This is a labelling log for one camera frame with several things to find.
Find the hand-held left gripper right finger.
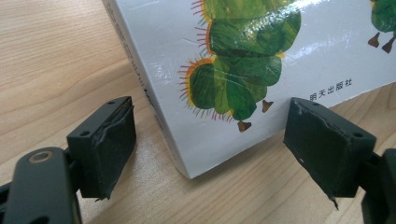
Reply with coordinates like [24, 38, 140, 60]
[282, 96, 377, 211]

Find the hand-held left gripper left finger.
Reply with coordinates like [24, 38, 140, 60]
[66, 95, 137, 201]

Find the white caterpillar picture book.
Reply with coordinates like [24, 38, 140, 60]
[102, 0, 396, 180]

